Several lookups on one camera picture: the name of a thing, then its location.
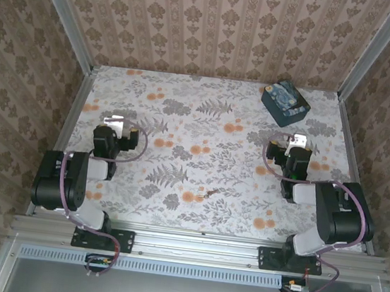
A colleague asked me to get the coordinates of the blue starry night box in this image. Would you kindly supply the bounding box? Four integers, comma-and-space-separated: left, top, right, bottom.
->
257, 76, 314, 131

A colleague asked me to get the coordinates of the small brass key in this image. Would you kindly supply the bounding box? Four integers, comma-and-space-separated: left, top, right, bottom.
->
199, 187, 220, 201

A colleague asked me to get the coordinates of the floral table cloth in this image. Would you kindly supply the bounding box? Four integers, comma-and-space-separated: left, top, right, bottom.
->
35, 57, 383, 253

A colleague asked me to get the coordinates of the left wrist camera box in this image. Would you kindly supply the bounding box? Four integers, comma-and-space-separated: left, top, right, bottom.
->
101, 113, 131, 139

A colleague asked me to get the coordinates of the aluminium side rail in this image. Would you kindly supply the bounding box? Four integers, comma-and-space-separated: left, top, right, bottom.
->
25, 59, 101, 222
319, 94, 390, 257

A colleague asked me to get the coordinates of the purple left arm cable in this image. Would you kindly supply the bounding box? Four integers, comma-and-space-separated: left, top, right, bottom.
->
47, 110, 152, 282

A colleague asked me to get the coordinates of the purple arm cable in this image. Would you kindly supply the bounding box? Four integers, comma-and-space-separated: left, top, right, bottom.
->
47, 110, 152, 282
245, 130, 377, 292

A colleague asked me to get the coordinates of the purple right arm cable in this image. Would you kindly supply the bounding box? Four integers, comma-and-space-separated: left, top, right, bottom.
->
245, 130, 377, 292

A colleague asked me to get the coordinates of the cable connector plug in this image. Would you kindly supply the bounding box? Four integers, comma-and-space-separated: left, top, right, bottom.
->
279, 275, 312, 292
84, 252, 115, 275

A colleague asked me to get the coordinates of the aluminium upright post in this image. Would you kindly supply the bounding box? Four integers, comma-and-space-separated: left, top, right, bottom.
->
336, 0, 390, 107
18, 0, 103, 74

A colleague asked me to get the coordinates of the long aluminium base rail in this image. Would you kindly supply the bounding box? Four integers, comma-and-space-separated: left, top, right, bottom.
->
8, 207, 390, 287

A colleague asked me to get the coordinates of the slotted grey cable duct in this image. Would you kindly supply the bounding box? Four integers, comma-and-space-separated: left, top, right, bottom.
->
18, 242, 285, 291

